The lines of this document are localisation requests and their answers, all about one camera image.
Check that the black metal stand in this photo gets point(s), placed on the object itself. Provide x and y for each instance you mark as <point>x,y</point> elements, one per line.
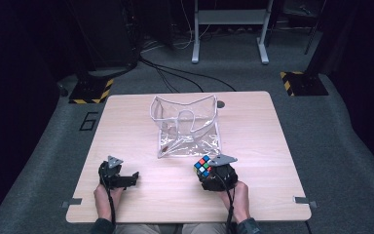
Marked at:
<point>318,39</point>

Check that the white metal desk frame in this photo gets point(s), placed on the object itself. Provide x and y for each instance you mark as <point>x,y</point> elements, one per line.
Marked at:
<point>230,17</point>

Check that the clear plastic bag white trim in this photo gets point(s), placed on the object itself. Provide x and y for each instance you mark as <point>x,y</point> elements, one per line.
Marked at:
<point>188,130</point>

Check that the person's right hand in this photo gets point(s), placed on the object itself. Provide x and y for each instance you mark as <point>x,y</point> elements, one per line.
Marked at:
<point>240,201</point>

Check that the black yellow striped base plate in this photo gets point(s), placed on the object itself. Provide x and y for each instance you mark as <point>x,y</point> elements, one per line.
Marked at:
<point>89,91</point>
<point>303,84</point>

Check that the person's left hand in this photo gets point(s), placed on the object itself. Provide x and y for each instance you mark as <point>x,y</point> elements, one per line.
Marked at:
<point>104,203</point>

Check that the grey metal table bracket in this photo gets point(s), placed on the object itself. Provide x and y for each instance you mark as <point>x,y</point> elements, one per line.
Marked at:
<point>71,202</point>
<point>305,201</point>

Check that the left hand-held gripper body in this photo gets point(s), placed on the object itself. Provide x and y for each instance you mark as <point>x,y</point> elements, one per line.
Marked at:
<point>110,174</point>

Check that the multicoloured puzzle cube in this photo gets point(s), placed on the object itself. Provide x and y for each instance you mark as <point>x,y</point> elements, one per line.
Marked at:
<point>202,165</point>

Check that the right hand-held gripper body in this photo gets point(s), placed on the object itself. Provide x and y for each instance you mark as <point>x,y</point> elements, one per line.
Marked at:
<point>222,178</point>

